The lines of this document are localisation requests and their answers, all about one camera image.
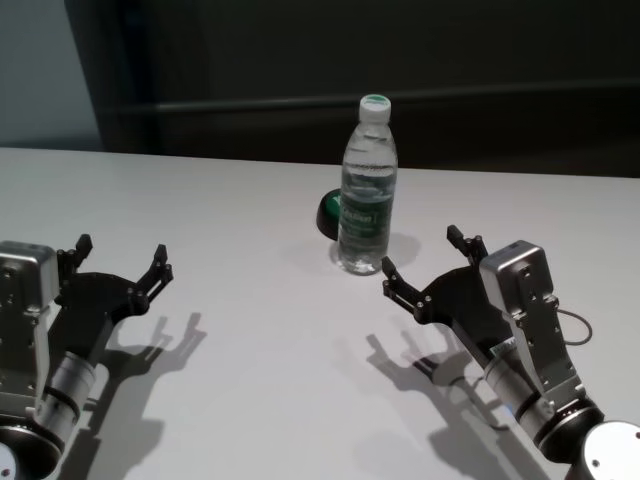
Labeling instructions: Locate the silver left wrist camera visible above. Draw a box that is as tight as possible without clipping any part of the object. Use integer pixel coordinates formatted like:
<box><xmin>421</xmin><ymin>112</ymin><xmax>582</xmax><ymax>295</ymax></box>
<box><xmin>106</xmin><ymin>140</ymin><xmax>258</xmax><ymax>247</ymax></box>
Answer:
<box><xmin>0</xmin><ymin>240</ymin><xmax>61</xmax><ymax>417</ymax></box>

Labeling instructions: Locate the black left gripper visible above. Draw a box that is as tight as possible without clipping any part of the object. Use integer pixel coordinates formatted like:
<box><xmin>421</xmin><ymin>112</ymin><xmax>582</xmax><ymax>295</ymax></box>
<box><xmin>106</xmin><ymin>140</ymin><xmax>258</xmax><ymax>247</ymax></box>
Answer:
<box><xmin>51</xmin><ymin>232</ymin><xmax>175</xmax><ymax>362</ymax></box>

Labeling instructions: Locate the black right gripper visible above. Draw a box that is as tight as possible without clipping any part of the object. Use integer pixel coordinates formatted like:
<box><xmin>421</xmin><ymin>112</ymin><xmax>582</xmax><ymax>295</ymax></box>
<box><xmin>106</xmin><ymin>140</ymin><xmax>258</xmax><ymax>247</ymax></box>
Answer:
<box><xmin>380</xmin><ymin>224</ymin><xmax>507</xmax><ymax>372</ymax></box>

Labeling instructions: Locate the green YES button black base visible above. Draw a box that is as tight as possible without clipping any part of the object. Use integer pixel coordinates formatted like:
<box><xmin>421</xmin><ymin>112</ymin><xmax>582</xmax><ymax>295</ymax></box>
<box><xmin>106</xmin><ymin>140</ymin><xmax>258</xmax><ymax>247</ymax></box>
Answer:
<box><xmin>313</xmin><ymin>189</ymin><xmax>344</xmax><ymax>244</ymax></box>

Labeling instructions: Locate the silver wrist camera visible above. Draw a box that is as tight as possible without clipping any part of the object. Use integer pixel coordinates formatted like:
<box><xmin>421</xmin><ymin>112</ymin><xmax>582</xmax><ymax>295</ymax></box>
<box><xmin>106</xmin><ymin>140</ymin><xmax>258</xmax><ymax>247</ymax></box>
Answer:
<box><xmin>0</xmin><ymin>240</ymin><xmax>61</xmax><ymax>417</ymax></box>
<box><xmin>478</xmin><ymin>240</ymin><xmax>587</xmax><ymax>402</ymax></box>

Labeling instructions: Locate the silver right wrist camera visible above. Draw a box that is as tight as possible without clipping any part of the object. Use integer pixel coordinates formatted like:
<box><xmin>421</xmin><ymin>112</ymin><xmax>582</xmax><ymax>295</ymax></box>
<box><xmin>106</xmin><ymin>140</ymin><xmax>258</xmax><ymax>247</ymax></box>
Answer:
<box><xmin>478</xmin><ymin>240</ymin><xmax>587</xmax><ymax>402</ymax></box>

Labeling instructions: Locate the clear water bottle green label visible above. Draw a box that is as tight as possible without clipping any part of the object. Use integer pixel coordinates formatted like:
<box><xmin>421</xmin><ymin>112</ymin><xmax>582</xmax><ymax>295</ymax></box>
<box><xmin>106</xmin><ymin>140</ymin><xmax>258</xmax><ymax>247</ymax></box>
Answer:
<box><xmin>335</xmin><ymin>92</ymin><xmax>399</xmax><ymax>277</ymax></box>

